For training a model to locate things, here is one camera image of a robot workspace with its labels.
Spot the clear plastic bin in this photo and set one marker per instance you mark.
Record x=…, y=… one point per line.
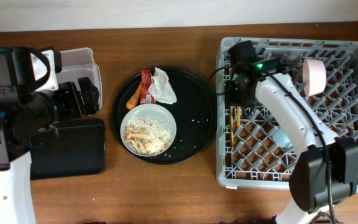
x=79, y=63

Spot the light blue plastic cup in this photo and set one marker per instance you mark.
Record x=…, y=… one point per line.
x=281, y=139

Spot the red snack wrapper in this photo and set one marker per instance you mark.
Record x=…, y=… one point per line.
x=146, y=96

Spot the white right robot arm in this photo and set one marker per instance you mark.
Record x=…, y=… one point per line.
x=325, y=173

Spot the grey plate with food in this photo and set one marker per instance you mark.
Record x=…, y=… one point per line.
x=148, y=130

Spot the orange carrot piece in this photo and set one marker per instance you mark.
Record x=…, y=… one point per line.
x=133, y=101

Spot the black rectangular bin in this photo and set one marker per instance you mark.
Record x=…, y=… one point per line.
x=73, y=148

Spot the pink bowl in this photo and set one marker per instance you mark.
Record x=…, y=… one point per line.
x=314, y=76

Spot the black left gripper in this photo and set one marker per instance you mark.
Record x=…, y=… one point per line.
x=76, y=107

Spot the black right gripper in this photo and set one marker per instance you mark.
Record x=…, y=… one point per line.
x=231, y=94

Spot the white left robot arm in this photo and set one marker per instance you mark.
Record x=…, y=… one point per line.
x=24, y=113

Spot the round black tray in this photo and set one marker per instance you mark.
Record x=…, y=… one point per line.
x=195, y=114

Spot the grey dishwasher rack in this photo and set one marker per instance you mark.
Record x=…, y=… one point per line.
x=256, y=160

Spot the crumpled white napkin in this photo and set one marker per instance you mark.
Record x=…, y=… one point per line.
x=161, y=88

